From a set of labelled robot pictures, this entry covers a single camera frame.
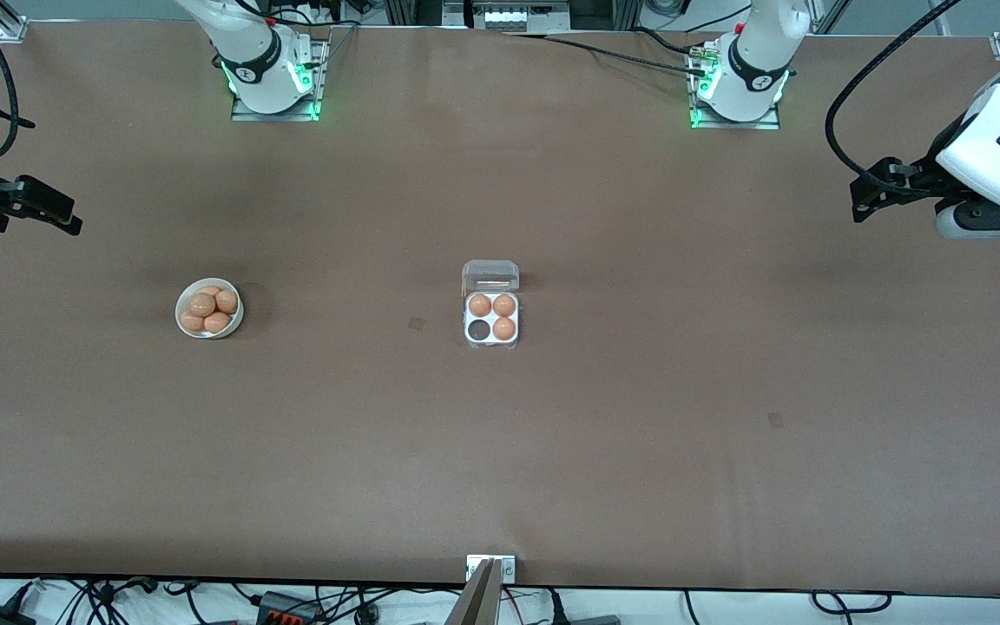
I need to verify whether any clear plastic egg box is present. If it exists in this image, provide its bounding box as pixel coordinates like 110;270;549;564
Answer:
462;260;522;351

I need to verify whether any white ceramic bowl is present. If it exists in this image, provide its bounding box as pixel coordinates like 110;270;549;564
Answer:
175;278;246;339

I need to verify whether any white power strip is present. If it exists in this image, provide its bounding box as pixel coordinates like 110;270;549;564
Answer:
474;0;570;32

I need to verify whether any black orange connector block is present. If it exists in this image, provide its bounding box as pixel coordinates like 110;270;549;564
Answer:
257;591;325;625

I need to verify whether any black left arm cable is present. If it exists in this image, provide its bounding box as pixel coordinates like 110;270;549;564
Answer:
825;0;961;196

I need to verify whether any black cable across table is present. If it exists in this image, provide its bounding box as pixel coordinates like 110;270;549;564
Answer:
500;31;709;75

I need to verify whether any silver camera mount bracket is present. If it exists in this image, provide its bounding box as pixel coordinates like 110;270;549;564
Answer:
466;555;516;584

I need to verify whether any grey camera mount beam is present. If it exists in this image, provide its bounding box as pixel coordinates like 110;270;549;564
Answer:
446;560;503;625

